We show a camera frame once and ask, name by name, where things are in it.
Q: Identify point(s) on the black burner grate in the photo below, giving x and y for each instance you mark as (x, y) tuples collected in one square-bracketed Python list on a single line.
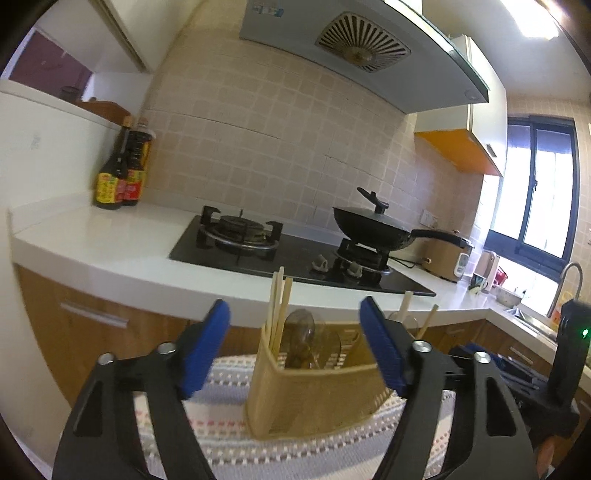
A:
[(240, 230), (364, 258)]

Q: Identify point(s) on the white electric kettle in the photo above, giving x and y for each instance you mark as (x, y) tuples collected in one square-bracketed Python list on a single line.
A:
[(487, 270)]

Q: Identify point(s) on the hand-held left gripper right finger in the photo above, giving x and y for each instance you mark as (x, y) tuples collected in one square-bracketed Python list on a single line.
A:
[(379, 344)]

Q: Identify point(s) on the beige plastic utensil basket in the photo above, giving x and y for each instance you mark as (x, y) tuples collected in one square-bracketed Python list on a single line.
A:
[(314, 397)]

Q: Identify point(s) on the black gas cooktop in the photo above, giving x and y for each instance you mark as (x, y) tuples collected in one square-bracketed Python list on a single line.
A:
[(295, 254)]

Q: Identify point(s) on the dark bottle with red label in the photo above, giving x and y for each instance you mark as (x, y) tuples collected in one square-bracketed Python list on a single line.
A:
[(136, 184)]

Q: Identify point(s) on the grey range hood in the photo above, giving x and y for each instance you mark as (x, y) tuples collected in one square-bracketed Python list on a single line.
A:
[(369, 78)]

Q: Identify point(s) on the white kitchen countertop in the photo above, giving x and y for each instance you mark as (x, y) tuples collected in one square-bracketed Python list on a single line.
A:
[(115, 230)]

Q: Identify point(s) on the person's right hand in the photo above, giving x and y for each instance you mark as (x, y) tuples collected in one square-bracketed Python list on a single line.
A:
[(547, 452)]

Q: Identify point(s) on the steel kitchen sink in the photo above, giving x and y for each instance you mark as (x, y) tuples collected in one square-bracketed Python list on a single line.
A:
[(531, 321)]

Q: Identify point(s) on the steel kitchen faucet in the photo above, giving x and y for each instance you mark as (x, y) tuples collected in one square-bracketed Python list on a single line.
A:
[(565, 273)]

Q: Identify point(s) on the black wok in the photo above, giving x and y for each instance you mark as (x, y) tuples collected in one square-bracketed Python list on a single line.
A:
[(369, 236)]

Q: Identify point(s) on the dark framed window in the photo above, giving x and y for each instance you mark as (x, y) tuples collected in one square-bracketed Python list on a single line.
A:
[(554, 184)]

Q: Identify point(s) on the wooden chopstick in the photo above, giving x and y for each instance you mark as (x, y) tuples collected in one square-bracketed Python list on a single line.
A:
[(429, 318), (286, 300), (405, 304), (274, 304), (280, 295)]

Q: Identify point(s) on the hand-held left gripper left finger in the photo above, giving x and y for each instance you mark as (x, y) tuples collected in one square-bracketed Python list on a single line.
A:
[(207, 350)]

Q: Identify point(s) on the striped woven mat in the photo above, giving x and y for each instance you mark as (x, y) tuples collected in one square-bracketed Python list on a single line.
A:
[(286, 457)]

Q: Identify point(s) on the dark bottle with yellow label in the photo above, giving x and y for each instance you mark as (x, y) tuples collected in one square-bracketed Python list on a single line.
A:
[(107, 189)]

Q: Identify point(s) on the metal basin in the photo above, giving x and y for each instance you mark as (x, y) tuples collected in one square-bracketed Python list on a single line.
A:
[(508, 296)]

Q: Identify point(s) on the white and orange wall cabinet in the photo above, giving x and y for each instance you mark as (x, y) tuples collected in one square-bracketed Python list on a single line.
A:
[(480, 92)]

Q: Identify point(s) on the beige rice cooker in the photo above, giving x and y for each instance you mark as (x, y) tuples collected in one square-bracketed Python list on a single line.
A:
[(443, 263)]

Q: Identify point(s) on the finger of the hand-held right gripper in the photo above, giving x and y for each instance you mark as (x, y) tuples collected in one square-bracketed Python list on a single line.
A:
[(526, 378), (531, 395)]

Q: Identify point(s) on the white wall socket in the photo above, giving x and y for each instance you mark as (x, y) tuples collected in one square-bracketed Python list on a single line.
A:
[(429, 218)]

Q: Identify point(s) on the black wok lid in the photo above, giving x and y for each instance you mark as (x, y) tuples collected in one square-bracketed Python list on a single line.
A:
[(376, 203)]

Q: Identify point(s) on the clear grey plastic spoon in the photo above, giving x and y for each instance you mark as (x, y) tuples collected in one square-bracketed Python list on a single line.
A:
[(328, 346), (396, 317), (300, 332)]

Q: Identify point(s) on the brown wooden board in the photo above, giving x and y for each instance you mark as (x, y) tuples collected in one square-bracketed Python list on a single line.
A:
[(108, 112)]

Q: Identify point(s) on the wooden cabinet drawer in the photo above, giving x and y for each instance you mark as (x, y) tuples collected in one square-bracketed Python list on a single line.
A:
[(461, 333), (46, 323)]

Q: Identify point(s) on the white stove knob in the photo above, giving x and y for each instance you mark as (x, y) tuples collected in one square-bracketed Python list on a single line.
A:
[(354, 268), (320, 265)]

